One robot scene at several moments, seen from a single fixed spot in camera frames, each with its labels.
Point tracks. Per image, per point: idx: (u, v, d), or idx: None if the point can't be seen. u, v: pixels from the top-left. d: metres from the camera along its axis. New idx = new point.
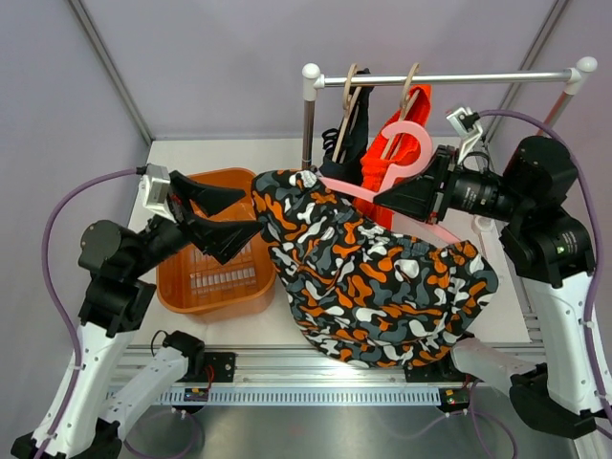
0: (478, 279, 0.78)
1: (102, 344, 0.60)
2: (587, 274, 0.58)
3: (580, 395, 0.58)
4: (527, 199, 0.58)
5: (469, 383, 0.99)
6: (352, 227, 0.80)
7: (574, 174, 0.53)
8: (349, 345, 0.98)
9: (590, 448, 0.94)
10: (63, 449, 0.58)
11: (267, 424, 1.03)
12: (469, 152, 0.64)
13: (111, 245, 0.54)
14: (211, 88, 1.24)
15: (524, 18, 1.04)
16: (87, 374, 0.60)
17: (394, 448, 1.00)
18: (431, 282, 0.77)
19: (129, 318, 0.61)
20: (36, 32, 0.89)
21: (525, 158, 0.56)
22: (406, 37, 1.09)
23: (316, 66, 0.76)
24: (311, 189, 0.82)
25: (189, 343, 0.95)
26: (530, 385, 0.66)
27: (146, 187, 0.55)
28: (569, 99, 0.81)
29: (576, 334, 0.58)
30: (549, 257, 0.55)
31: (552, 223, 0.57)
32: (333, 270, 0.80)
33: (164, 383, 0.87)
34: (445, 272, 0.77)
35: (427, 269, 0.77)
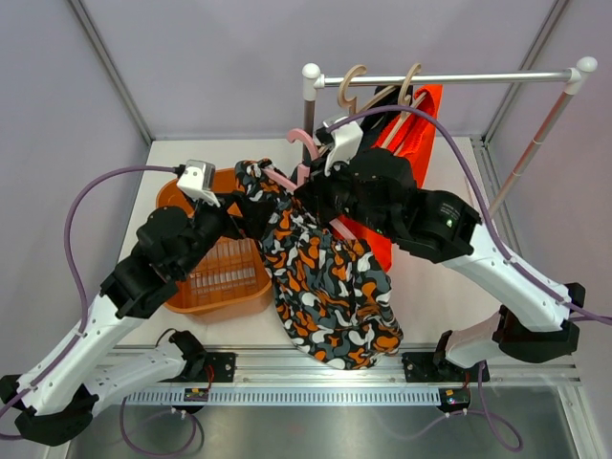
0: (368, 279, 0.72)
1: (108, 320, 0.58)
2: (480, 224, 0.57)
3: (553, 316, 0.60)
4: (393, 205, 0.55)
5: (469, 383, 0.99)
6: (288, 213, 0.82)
7: (404, 164, 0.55)
8: (322, 345, 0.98)
9: (590, 448, 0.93)
10: (36, 405, 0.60)
11: (268, 423, 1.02)
12: (333, 160, 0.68)
13: (174, 228, 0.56)
14: (211, 88, 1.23)
15: (524, 18, 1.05)
16: (85, 344, 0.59)
17: (393, 448, 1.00)
18: (334, 273, 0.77)
19: (142, 307, 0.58)
20: (36, 32, 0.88)
21: (360, 178, 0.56)
22: (406, 37, 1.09)
23: (316, 65, 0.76)
24: (261, 180, 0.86)
25: (193, 348, 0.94)
26: (509, 335, 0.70)
27: (200, 175, 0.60)
28: (569, 99, 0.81)
29: (511, 275, 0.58)
30: (448, 237, 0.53)
31: (426, 207, 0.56)
32: (274, 251, 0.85)
33: (156, 376, 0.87)
34: (342, 265, 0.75)
35: (331, 259, 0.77)
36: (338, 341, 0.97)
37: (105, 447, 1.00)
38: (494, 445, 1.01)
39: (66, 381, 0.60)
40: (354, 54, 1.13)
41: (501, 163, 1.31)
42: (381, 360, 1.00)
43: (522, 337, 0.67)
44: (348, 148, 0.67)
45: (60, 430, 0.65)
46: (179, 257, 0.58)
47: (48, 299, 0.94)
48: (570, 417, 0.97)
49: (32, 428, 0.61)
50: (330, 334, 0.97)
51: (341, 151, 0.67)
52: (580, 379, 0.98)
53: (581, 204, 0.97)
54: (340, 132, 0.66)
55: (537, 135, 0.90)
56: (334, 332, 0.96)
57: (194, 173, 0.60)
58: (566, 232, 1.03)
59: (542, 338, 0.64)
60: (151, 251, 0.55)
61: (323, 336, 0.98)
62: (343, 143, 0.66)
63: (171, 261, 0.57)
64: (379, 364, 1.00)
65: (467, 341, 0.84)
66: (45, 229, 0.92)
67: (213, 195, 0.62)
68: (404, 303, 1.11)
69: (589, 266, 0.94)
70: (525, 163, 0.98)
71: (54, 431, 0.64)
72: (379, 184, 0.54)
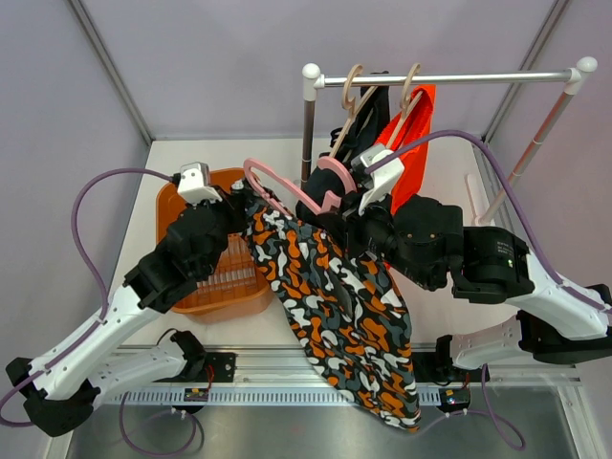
0: (367, 279, 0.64)
1: (129, 311, 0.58)
2: (529, 252, 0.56)
3: (601, 326, 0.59)
4: (453, 257, 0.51)
5: (469, 382, 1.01)
6: (258, 216, 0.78)
7: (453, 211, 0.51)
8: (336, 372, 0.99)
9: (590, 448, 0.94)
10: (47, 389, 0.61)
11: (268, 423, 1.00)
12: (369, 201, 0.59)
13: (204, 226, 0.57)
14: (212, 88, 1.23)
15: (524, 18, 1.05)
16: (104, 331, 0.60)
17: (394, 449, 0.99)
18: (319, 264, 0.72)
19: (163, 300, 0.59)
20: (36, 31, 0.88)
21: (416, 238, 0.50)
22: (407, 37, 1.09)
23: (316, 66, 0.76)
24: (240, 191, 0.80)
25: (193, 348, 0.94)
26: (541, 344, 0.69)
27: (197, 175, 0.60)
28: (569, 99, 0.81)
29: (563, 298, 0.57)
30: (514, 277, 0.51)
31: (480, 248, 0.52)
32: (262, 258, 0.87)
33: (155, 375, 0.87)
34: (326, 253, 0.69)
35: (314, 251, 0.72)
36: (350, 374, 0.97)
37: (104, 446, 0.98)
38: (496, 445, 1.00)
39: (80, 366, 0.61)
40: (355, 54, 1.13)
41: (501, 163, 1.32)
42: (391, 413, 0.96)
43: (563, 347, 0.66)
44: (389, 186, 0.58)
45: (64, 420, 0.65)
46: (205, 255, 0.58)
47: (48, 298, 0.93)
48: (570, 418, 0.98)
49: (38, 411, 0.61)
50: (343, 365, 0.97)
51: (381, 191, 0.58)
52: (580, 379, 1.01)
53: (581, 204, 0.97)
54: (381, 171, 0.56)
55: (538, 135, 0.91)
56: (347, 365, 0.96)
57: (191, 173, 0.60)
58: (567, 232, 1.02)
59: (589, 347, 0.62)
60: (178, 248, 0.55)
61: (338, 361, 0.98)
62: (385, 184, 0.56)
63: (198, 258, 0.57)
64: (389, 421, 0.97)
65: (482, 347, 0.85)
66: (45, 229, 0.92)
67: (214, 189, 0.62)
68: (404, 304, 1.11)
69: (590, 266, 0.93)
70: (526, 163, 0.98)
71: (58, 421, 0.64)
72: (438, 242, 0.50)
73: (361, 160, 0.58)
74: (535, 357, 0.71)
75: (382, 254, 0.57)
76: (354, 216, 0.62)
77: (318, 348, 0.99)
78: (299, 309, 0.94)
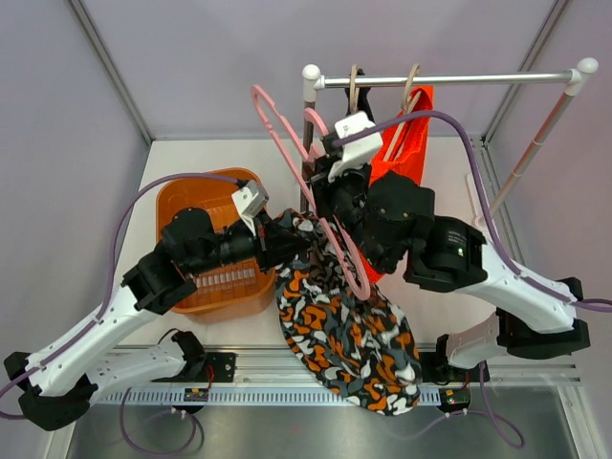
0: (389, 354, 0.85)
1: (124, 312, 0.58)
2: (485, 243, 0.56)
3: (565, 319, 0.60)
4: (416, 241, 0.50)
5: (469, 383, 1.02)
6: (299, 275, 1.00)
7: (428, 195, 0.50)
8: (336, 382, 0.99)
9: (590, 448, 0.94)
10: (41, 385, 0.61)
11: (268, 424, 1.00)
12: (340, 171, 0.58)
13: (197, 229, 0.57)
14: (212, 88, 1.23)
15: (524, 18, 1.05)
16: (100, 330, 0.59)
17: (394, 449, 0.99)
18: (353, 333, 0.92)
19: (161, 302, 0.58)
20: (37, 31, 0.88)
21: (388, 214, 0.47)
22: (406, 38, 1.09)
23: (316, 67, 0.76)
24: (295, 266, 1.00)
25: (194, 348, 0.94)
26: (514, 338, 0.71)
27: (248, 200, 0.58)
28: (569, 100, 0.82)
29: (522, 290, 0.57)
30: (464, 267, 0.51)
31: (435, 236, 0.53)
32: (287, 301, 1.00)
33: (154, 374, 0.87)
34: (359, 333, 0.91)
35: (351, 322, 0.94)
36: (350, 377, 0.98)
37: (103, 446, 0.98)
38: (495, 444, 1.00)
39: (75, 364, 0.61)
40: (355, 54, 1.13)
41: (500, 164, 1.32)
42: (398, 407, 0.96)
43: (535, 340, 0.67)
44: (362, 160, 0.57)
45: (58, 415, 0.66)
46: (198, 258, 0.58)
47: (47, 297, 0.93)
48: (570, 417, 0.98)
49: (32, 407, 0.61)
50: (341, 370, 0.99)
51: (352, 163, 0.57)
52: (580, 379, 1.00)
53: (581, 205, 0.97)
54: (352, 147, 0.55)
55: (538, 136, 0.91)
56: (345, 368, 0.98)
57: (242, 193, 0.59)
58: (566, 232, 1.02)
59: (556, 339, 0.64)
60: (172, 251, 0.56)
61: (334, 369, 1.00)
62: (356, 159, 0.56)
63: (190, 262, 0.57)
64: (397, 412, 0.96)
65: (470, 345, 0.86)
66: (44, 229, 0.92)
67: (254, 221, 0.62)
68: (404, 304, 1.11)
69: (590, 266, 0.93)
70: (526, 163, 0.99)
71: (53, 415, 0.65)
72: (409, 222, 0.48)
73: (337, 128, 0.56)
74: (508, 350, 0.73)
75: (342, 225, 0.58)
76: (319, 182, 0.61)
77: (316, 359, 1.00)
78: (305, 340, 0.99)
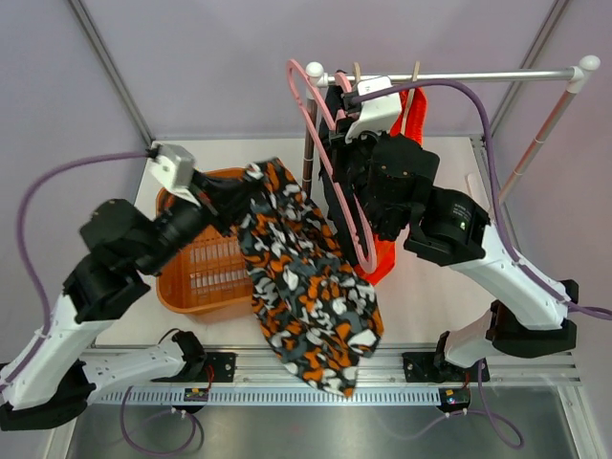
0: (343, 320, 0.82)
1: (68, 326, 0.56)
2: (488, 225, 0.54)
3: (555, 316, 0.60)
4: (415, 205, 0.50)
5: (469, 383, 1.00)
6: (263, 219, 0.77)
7: (434, 159, 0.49)
8: (279, 349, 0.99)
9: (590, 448, 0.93)
10: (12, 401, 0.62)
11: (268, 424, 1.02)
12: (360, 129, 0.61)
13: (119, 230, 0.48)
14: (211, 87, 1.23)
15: (526, 15, 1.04)
16: (51, 345, 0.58)
17: (393, 449, 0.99)
18: (301, 300, 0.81)
19: (102, 311, 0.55)
20: (36, 32, 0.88)
21: (388, 171, 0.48)
22: (407, 36, 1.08)
23: (319, 64, 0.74)
24: (257, 209, 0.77)
25: (193, 349, 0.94)
26: (501, 331, 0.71)
27: (171, 171, 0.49)
28: (572, 98, 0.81)
29: (517, 278, 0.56)
30: (463, 240, 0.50)
31: (439, 207, 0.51)
32: (258, 247, 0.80)
33: (153, 374, 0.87)
34: (314, 297, 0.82)
35: (301, 288, 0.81)
36: (293, 343, 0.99)
37: (105, 446, 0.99)
38: (493, 444, 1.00)
39: (36, 381, 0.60)
40: (355, 54, 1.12)
41: (501, 163, 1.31)
42: (334, 382, 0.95)
43: (521, 336, 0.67)
44: (382, 121, 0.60)
45: (56, 415, 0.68)
46: (135, 257, 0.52)
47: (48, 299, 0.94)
48: (570, 418, 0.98)
49: (9, 420, 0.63)
50: (287, 338, 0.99)
51: (372, 124, 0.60)
52: (579, 379, 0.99)
53: (582, 204, 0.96)
54: (371, 105, 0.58)
55: (539, 133, 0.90)
56: (290, 334, 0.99)
57: (164, 168, 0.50)
58: (567, 232, 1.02)
59: (545, 338, 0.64)
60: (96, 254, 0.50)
61: (281, 336, 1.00)
62: (372, 118, 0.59)
63: (127, 261, 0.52)
64: (328, 390, 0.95)
65: (463, 341, 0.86)
66: (44, 230, 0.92)
67: (193, 191, 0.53)
68: (404, 304, 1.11)
69: (593, 266, 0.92)
70: (527, 163, 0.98)
71: (44, 419, 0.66)
72: (408, 182, 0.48)
73: (359, 88, 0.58)
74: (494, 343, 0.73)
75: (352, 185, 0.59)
76: (338, 141, 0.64)
77: (270, 320, 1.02)
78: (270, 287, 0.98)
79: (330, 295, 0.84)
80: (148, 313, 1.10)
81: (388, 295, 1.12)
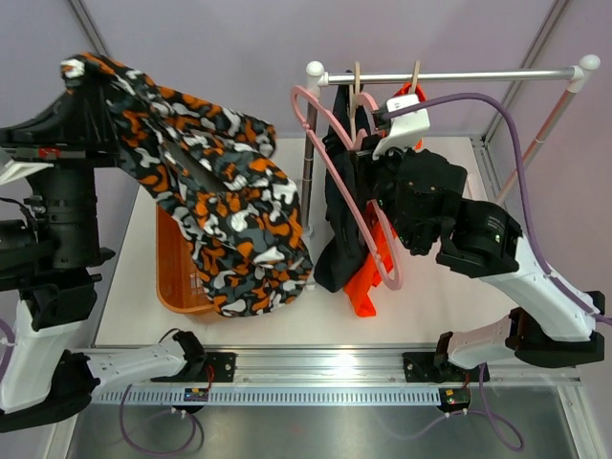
0: (245, 239, 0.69)
1: (27, 334, 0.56)
2: (521, 236, 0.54)
3: (583, 328, 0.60)
4: (445, 219, 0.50)
5: (469, 382, 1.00)
6: (137, 117, 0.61)
7: (462, 171, 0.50)
8: (223, 291, 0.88)
9: (590, 448, 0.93)
10: (3, 404, 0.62)
11: (268, 424, 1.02)
12: (386, 146, 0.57)
13: None
14: (211, 87, 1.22)
15: (525, 14, 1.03)
16: (19, 355, 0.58)
17: (393, 448, 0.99)
18: (199, 212, 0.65)
19: (54, 314, 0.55)
20: (34, 32, 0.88)
21: (417, 187, 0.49)
22: (407, 36, 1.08)
23: (319, 63, 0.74)
24: (123, 106, 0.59)
25: (191, 349, 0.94)
26: (523, 340, 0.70)
27: None
28: (572, 98, 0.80)
29: (548, 290, 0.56)
30: (497, 252, 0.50)
31: (470, 218, 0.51)
32: (146, 164, 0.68)
33: (155, 372, 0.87)
34: (205, 216, 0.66)
35: (189, 203, 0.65)
36: (238, 280, 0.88)
37: (104, 447, 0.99)
38: (494, 445, 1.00)
39: (17, 387, 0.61)
40: (355, 54, 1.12)
41: (501, 163, 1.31)
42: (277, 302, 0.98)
43: (545, 346, 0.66)
44: (408, 140, 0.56)
45: (55, 412, 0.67)
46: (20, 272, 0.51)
47: None
48: (570, 417, 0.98)
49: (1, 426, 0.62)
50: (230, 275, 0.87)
51: (401, 141, 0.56)
52: (579, 379, 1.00)
53: (582, 204, 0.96)
54: (402, 120, 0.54)
55: (540, 133, 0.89)
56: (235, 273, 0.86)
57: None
58: (568, 232, 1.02)
59: (573, 348, 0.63)
60: None
61: (224, 274, 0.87)
62: (403, 135, 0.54)
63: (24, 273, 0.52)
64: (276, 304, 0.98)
65: (474, 346, 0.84)
66: None
67: (32, 161, 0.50)
68: (405, 304, 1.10)
69: (594, 266, 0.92)
70: (527, 163, 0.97)
71: (43, 417, 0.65)
72: (437, 197, 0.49)
73: (387, 104, 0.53)
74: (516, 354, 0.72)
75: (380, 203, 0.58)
76: (364, 159, 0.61)
77: (210, 263, 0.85)
78: (191, 221, 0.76)
79: (228, 212, 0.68)
80: (149, 314, 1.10)
81: (389, 295, 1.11)
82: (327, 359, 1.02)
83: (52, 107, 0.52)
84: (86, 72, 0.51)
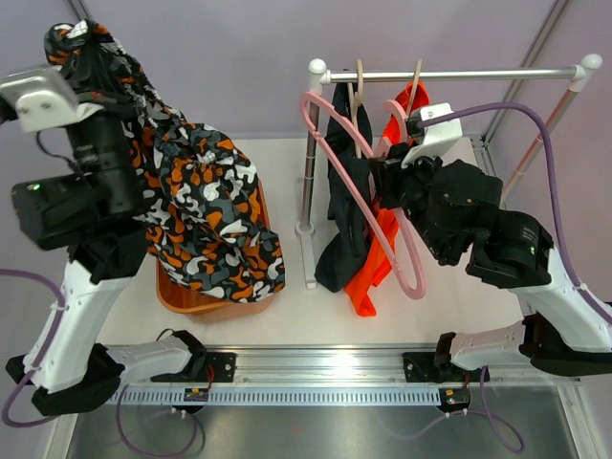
0: (214, 209, 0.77)
1: (85, 289, 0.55)
2: (552, 247, 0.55)
3: (607, 340, 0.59)
4: (480, 229, 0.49)
5: (469, 382, 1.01)
6: (122, 81, 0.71)
7: (496, 182, 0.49)
8: (198, 276, 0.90)
9: (590, 448, 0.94)
10: (47, 383, 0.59)
11: (268, 424, 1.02)
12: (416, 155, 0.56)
13: (34, 223, 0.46)
14: (210, 87, 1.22)
15: (526, 13, 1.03)
16: (70, 318, 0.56)
17: (393, 449, 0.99)
18: (167, 182, 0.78)
19: (117, 264, 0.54)
20: (32, 32, 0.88)
21: (452, 200, 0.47)
22: (407, 34, 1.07)
23: (323, 60, 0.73)
24: (114, 70, 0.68)
25: (192, 344, 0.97)
26: (541, 348, 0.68)
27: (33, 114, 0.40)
28: (573, 98, 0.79)
29: (575, 301, 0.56)
30: (533, 265, 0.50)
31: (504, 229, 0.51)
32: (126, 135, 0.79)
33: (165, 363, 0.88)
34: (178, 182, 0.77)
35: (165, 170, 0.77)
36: (213, 268, 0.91)
37: (104, 447, 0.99)
38: (494, 445, 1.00)
39: (67, 357, 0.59)
40: (355, 53, 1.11)
41: (502, 163, 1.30)
42: (262, 295, 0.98)
43: (562, 355, 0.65)
44: (439, 148, 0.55)
45: (93, 393, 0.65)
46: (90, 224, 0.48)
47: None
48: (570, 417, 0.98)
49: (48, 404, 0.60)
50: (205, 261, 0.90)
51: (429, 150, 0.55)
52: (579, 379, 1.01)
53: (584, 204, 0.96)
54: (433, 128, 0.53)
55: (542, 132, 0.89)
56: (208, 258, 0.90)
57: (45, 104, 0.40)
58: (569, 232, 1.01)
59: (594, 359, 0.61)
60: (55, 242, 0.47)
61: (196, 261, 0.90)
62: (435, 143, 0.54)
63: (85, 228, 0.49)
64: (259, 298, 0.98)
65: (484, 348, 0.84)
66: None
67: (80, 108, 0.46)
68: (406, 305, 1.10)
69: (594, 266, 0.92)
70: (529, 162, 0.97)
71: (82, 398, 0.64)
72: (473, 208, 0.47)
73: (422, 110, 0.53)
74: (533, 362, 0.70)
75: (408, 212, 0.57)
76: (394, 166, 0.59)
77: (179, 250, 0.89)
78: (158, 204, 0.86)
79: (202, 182, 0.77)
80: (149, 313, 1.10)
81: (389, 295, 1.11)
82: (327, 359, 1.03)
83: (69, 68, 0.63)
84: (87, 30, 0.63)
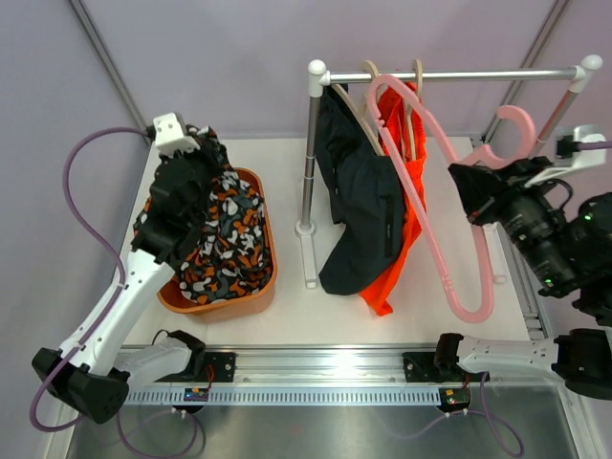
0: (259, 244, 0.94)
1: (148, 268, 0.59)
2: None
3: None
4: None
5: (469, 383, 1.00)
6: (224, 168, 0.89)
7: None
8: (204, 292, 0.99)
9: (590, 448, 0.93)
10: (89, 362, 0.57)
11: (268, 424, 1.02)
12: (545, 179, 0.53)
13: (181, 175, 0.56)
14: (211, 87, 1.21)
15: (526, 15, 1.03)
16: (128, 295, 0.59)
17: (393, 448, 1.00)
18: (235, 226, 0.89)
19: (177, 255, 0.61)
20: (33, 30, 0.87)
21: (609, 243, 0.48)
22: (408, 35, 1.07)
23: (322, 62, 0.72)
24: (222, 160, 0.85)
25: (189, 340, 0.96)
26: (580, 372, 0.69)
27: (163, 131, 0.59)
28: (572, 99, 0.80)
29: None
30: None
31: None
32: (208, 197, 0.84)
33: (166, 364, 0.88)
34: (248, 224, 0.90)
35: (237, 215, 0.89)
36: (216, 285, 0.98)
37: (104, 447, 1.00)
38: (493, 446, 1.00)
39: (115, 334, 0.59)
40: (357, 54, 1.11)
41: None
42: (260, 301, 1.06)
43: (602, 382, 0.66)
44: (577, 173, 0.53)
45: (113, 393, 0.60)
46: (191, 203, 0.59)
47: (50, 298, 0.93)
48: (570, 417, 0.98)
49: (88, 385, 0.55)
50: (209, 282, 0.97)
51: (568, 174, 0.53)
52: None
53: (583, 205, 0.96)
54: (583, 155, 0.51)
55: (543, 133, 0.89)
56: (212, 278, 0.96)
57: (170, 124, 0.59)
58: None
59: None
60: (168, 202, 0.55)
61: (203, 282, 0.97)
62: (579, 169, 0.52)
63: (185, 207, 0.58)
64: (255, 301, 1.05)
65: (505, 358, 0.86)
66: (48, 230, 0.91)
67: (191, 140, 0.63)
68: (406, 306, 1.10)
69: None
70: None
71: (106, 394, 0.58)
72: None
73: (573, 130, 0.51)
74: (566, 383, 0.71)
75: (519, 236, 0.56)
76: (518, 184, 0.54)
77: (192, 271, 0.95)
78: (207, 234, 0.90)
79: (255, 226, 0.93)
80: (149, 313, 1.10)
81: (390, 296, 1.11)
82: (329, 359, 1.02)
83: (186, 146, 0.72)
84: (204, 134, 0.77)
